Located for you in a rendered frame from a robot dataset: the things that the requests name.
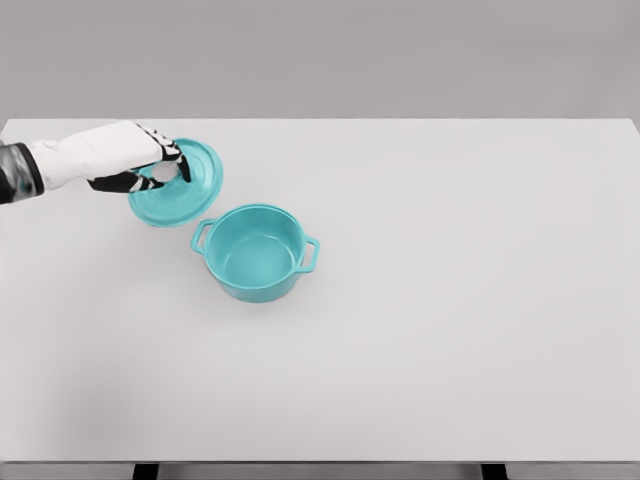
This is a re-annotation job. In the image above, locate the teal pot lid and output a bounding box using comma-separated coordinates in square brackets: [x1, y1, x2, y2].
[127, 138, 224, 229]

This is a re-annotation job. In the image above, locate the teal pot with handles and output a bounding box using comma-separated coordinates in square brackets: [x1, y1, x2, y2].
[190, 203, 321, 304]

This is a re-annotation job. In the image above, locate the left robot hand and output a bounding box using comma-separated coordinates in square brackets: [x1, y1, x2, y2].
[82, 121, 192, 195]

